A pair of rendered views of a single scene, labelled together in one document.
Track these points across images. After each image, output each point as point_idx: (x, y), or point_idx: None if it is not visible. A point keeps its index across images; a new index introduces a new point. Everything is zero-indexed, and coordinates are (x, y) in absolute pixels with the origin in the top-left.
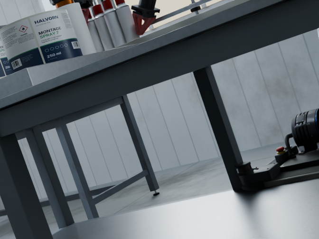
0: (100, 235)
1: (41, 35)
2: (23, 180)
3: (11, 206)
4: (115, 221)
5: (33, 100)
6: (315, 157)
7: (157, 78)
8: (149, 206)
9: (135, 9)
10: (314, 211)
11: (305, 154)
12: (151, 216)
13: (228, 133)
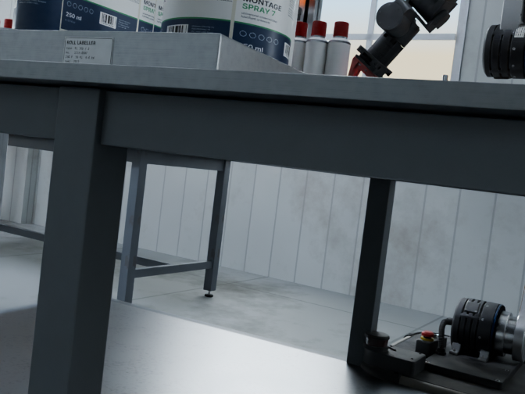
0: (138, 339)
1: (246, 4)
2: (102, 246)
3: (54, 284)
4: (163, 324)
5: (208, 103)
6: (480, 372)
7: None
8: (216, 326)
9: (362, 53)
10: None
11: (461, 359)
12: (219, 345)
13: (377, 284)
